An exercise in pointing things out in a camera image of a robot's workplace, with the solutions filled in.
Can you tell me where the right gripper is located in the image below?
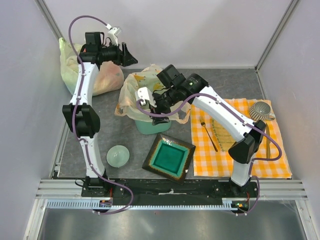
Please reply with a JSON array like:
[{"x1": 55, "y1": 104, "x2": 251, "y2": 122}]
[{"x1": 147, "y1": 86, "x2": 180, "y2": 125}]

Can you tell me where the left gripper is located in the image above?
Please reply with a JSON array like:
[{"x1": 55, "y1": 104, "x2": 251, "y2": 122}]
[{"x1": 98, "y1": 40, "x2": 138, "y2": 68}]

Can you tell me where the green trash bin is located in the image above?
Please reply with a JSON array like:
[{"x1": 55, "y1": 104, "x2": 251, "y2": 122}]
[{"x1": 134, "y1": 120, "x2": 172, "y2": 135}]

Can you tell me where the orange plastic trash bag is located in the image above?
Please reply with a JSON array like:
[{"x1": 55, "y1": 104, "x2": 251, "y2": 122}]
[{"x1": 114, "y1": 63, "x2": 192, "y2": 125}]

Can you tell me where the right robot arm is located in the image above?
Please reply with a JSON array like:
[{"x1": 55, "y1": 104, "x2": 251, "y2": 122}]
[{"x1": 147, "y1": 64, "x2": 266, "y2": 197}]

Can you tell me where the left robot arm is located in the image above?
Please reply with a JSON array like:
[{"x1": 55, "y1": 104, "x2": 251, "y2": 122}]
[{"x1": 62, "y1": 27, "x2": 138, "y2": 197}]

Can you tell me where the green plastic bag with trash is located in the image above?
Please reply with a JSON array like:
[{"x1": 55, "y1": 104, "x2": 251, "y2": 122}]
[{"x1": 58, "y1": 37, "x2": 125, "y2": 97}]

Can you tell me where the square green ceramic plate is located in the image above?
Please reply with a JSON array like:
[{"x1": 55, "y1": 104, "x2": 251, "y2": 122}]
[{"x1": 142, "y1": 133, "x2": 196, "y2": 185}]

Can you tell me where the metal fork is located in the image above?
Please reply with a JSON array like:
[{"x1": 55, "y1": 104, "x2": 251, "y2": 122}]
[{"x1": 198, "y1": 116, "x2": 218, "y2": 152}]

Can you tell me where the pale green bowl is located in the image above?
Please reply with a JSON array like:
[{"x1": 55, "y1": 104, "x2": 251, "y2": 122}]
[{"x1": 106, "y1": 145, "x2": 130, "y2": 168}]

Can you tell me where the yellow checkered cloth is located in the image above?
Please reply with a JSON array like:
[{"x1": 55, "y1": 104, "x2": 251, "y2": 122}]
[{"x1": 190, "y1": 106, "x2": 292, "y2": 179}]

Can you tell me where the woven bamboo basket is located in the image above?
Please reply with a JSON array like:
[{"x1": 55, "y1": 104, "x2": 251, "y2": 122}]
[{"x1": 211, "y1": 118, "x2": 236, "y2": 152}]

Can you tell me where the striped ceramic cup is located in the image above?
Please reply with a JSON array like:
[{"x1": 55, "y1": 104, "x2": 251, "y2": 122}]
[{"x1": 249, "y1": 101, "x2": 276, "y2": 122}]

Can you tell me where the gold butter knife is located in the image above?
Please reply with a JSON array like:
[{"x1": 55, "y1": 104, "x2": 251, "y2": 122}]
[{"x1": 265, "y1": 123, "x2": 271, "y2": 159}]

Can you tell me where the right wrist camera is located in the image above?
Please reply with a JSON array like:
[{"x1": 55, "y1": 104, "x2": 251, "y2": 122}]
[{"x1": 135, "y1": 87, "x2": 156, "y2": 107}]

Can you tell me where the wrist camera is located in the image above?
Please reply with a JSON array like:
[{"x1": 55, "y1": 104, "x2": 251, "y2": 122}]
[
  {"x1": 135, "y1": 87, "x2": 156, "y2": 107},
  {"x1": 105, "y1": 23, "x2": 122, "y2": 46}
]

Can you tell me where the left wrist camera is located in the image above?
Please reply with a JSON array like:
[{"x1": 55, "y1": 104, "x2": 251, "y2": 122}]
[{"x1": 105, "y1": 23, "x2": 122, "y2": 46}]

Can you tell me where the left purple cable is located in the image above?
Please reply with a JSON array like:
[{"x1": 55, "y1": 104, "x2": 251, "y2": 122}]
[{"x1": 68, "y1": 15, "x2": 135, "y2": 216}]

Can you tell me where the purple cable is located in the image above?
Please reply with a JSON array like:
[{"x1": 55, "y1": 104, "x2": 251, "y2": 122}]
[
  {"x1": 136, "y1": 93, "x2": 282, "y2": 216},
  {"x1": 68, "y1": 15, "x2": 135, "y2": 216}
]

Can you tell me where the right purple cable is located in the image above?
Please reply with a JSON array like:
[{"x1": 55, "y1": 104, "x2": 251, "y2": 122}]
[{"x1": 136, "y1": 93, "x2": 282, "y2": 216}]

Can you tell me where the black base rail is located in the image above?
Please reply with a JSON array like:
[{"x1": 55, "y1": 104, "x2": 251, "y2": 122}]
[{"x1": 81, "y1": 178, "x2": 258, "y2": 207}]

